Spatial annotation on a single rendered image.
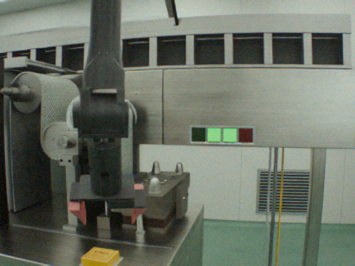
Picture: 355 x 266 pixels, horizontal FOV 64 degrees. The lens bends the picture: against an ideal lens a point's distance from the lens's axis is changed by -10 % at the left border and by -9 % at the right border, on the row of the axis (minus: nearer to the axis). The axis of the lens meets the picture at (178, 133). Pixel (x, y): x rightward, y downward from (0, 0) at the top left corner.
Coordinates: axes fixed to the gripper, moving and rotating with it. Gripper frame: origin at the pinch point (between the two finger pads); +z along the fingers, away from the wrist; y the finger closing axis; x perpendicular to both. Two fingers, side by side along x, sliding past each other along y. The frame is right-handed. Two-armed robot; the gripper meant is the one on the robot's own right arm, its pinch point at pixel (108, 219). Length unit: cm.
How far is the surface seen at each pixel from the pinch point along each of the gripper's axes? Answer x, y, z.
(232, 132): -51, -44, 11
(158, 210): -18.2, -13.1, 17.3
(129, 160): -49, -6, 23
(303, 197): -169, -202, 175
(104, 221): -23.4, 2.8, 27.0
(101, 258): -0.7, 2.6, 14.5
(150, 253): -5.6, -9.8, 20.1
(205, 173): -222, -100, 177
